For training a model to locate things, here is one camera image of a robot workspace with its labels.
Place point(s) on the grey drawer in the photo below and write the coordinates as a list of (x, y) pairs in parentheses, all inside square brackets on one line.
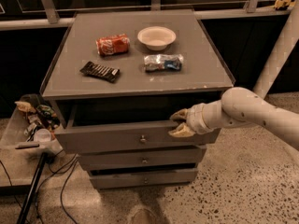
[(143, 158), (152, 178), (125, 136)]

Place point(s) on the metal railing frame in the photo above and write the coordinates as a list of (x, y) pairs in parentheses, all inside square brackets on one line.
[(22, 14)]

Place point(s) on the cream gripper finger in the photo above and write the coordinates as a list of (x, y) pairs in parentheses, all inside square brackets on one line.
[(182, 131), (180, 115)]

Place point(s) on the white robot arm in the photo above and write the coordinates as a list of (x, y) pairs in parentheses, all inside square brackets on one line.
[(240, 107)]

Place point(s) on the grey bottom drawer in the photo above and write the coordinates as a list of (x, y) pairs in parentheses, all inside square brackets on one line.
[(152, 178)]

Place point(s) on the white paper bowl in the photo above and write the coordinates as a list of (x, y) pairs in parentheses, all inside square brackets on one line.
[(156, 37)]

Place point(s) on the black striped snack bar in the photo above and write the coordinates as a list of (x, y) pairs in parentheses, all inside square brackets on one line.
[(106, 73)]

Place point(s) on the grey top drawer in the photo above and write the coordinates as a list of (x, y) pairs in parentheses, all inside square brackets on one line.
[(125, 136)]

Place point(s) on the orange soda can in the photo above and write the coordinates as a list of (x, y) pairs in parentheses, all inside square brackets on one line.
[(113, 44)]

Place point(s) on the yellow clamp on railing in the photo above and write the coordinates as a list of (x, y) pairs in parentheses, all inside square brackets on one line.
[(283, 4)]

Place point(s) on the white cup in bin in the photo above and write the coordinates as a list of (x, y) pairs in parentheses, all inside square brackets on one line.
[(42, 135)]

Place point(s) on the grey middle drawer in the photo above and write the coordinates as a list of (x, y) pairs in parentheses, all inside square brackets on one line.
[(143, 158)]

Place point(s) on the grey drawer cabinet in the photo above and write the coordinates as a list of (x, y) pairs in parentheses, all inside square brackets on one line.
[(136, 96)]

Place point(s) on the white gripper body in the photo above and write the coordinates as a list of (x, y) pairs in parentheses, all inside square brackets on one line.
[(195, 119)]

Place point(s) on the black pole stand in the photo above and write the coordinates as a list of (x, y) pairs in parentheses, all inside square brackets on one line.
[(32, 190)]

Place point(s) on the silver blue snack bag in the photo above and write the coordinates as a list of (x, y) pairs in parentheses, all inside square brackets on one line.
[(162, 62)]

